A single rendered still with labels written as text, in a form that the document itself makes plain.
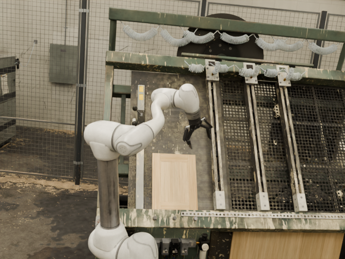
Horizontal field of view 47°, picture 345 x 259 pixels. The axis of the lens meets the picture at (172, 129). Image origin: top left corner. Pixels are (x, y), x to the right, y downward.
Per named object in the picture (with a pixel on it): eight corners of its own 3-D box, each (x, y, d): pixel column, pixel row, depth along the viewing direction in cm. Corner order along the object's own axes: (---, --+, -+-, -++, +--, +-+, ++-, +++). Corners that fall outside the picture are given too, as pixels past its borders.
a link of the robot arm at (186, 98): (203, 103, 230) (183, 101, 236) (198, 81, 220) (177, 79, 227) (196, 115, 223) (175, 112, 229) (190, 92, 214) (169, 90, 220)
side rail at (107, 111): (96, 211, 264) (96, 207, 254) (105, 72, 311) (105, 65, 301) (106, 211, 265) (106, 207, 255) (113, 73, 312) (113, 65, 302)
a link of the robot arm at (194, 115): (202, 108, 227) (204, 116, 230) (194, 102, 234) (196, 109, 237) (188, 115, 225) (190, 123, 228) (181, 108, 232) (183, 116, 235)
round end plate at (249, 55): (173, 102, 351) (181, 8, 332) (172, 100, 356) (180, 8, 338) (258, 107, 364) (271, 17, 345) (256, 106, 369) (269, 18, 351)
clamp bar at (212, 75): (211, 211, 271) (221, 202, 250) (202, 66, 322) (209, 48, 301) (225, 211, 273) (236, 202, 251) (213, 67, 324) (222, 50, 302)
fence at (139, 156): (135, 210, 263) (135, 208, 259) (137, 87, 304) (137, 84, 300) (142, 210, 263) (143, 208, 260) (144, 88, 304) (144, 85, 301)
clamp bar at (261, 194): (254, 212, 276) (268, 203, 255) (238, 69, 327) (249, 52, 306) (268, 212, 278) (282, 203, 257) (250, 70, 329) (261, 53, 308)
